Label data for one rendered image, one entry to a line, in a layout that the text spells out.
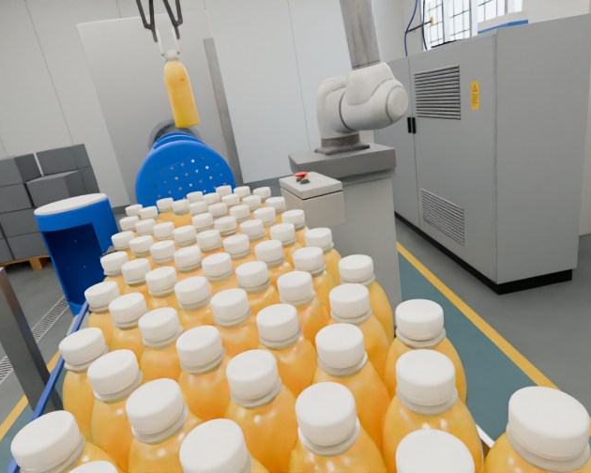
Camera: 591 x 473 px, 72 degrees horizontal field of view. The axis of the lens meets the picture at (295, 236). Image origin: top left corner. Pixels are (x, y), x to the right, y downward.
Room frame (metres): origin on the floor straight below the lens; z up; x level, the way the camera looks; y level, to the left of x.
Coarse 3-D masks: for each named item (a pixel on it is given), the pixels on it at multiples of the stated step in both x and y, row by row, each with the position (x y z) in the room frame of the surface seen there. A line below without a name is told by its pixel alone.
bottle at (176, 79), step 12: (168, 60) 1.28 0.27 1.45; (168, 72) 1.26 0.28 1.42; (180, 72) 1.26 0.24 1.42; (168, 84) 1.26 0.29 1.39; (180, 84) 1.26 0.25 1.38; (168, 96) 1.28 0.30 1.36; (180, 96) 1.25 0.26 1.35; (192, 96) 1.28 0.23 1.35; (180, 108) 1.25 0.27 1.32; (192, 108) 1.27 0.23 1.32; (180, 120) 1.25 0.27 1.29; (192, 120) 1.26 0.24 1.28
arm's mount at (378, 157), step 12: (372, 144) 1.70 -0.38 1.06; (288, 156) 1.79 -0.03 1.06; (300, 156) 1.65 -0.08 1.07; (312, 156) 1.59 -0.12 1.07; (324, 156) 1.54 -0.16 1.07; (336, 156) 1.49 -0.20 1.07; (348, 156) 1.45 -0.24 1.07; (360, 156) 1.45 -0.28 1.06; (372, 156) 1.45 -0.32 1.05; (384, 156) 1.45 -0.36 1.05; (300, 168) 1.44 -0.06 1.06; (312, 168) 1.44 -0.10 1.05; (324, 168) 1.44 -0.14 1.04; (336, 168) 1.44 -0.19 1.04; (348, 168) 1.45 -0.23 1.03; (360, 168) 1.45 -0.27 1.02; (372, 168) 1.45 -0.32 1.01; (384, 168) 1.45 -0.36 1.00
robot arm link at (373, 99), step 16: (352, 0) 1.42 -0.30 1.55; (368, 0) 1.43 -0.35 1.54; (352, 16) 1.43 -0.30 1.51; (368, 16) 1.42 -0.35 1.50; (352, 32) 1.44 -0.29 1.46; (368, 32) 1.42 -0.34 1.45; (352, 48) 1.45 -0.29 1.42; (368, 48) 1.42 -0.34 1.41; (352, 64) 1.46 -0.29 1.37; (368, 64) 1.43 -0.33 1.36; (384, 64) 1.44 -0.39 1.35; (352, 80) 1.44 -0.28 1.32; (368, 80) 1.40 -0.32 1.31; (384, 80) 1.40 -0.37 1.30; (352, 96) 1.45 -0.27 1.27; (368, 96) 1.39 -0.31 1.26; (384, 96) 1.36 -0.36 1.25; (400, 96) 1.38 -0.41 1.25; (352, 112) 1.46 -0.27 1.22; (368, 112) 1.40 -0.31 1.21; (384, 112) 1.37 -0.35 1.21; (400, 112) 1.38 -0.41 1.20; (352, 128) 1.52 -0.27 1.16; (368, 128) 1.45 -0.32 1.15
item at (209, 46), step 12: (216, 60) 2.63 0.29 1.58; (216, 72) 2.63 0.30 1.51; (216, 84) 2.62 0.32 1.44; (216, 96) 2.62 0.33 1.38; (228, 120) 2.63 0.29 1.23; (228, 132) 2.63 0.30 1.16; (228, 144) 2.62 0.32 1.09; (228, 156) 2.63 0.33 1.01; (240, 168) 2.64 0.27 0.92; (240, 180) 2.63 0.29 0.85
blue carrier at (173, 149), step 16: (160, 144) 1.55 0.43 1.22; (176, 144) 1.17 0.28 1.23; (192, 144) 1.18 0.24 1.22; (144, 160) 1.15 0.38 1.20; (160, 160) 1.16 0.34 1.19; (176, 160) 1.17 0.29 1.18; (208, 160) 1.19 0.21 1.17; (224, 160) 1.20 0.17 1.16; (144, 176) 1.15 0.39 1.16; (160, 176) 1.16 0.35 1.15; (176, 176) 1.17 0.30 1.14; (192, 176) 1.18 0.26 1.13; (208, 176) 1.19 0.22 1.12; (224, 176) 1.20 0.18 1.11; (144, 192) 1.14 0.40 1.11; (160, 192) 1.15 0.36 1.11; (176, 192) 1.16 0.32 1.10; (208, 192) 1.18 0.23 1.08
